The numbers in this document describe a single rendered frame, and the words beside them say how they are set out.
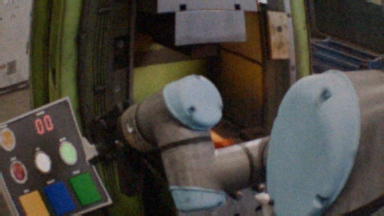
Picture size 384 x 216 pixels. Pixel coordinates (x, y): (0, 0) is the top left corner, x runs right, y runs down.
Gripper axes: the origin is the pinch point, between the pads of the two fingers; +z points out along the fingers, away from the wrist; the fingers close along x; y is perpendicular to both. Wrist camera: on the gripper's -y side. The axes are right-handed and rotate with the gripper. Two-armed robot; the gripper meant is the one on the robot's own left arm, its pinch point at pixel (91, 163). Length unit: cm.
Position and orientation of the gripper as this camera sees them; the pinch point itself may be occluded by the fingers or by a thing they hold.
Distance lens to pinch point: 95.7
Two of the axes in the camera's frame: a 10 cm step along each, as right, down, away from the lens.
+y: -3.9, -9.2, 0.3
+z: -6.6, 3.1, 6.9
